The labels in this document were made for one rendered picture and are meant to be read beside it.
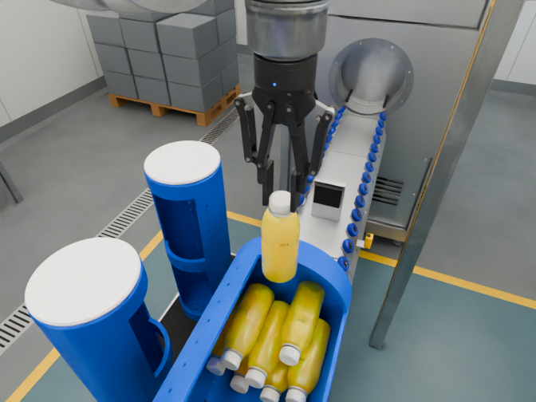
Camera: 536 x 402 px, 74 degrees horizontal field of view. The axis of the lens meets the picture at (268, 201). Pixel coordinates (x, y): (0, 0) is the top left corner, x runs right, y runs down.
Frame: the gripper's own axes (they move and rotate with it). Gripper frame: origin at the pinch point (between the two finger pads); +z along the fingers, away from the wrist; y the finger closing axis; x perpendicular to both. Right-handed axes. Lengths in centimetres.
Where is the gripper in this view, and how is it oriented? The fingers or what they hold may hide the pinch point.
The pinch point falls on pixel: (281, 187)
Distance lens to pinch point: 54.9
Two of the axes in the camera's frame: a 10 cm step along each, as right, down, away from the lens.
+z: 0.0, 7.6, 6.5
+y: -9.4, -2.2, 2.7
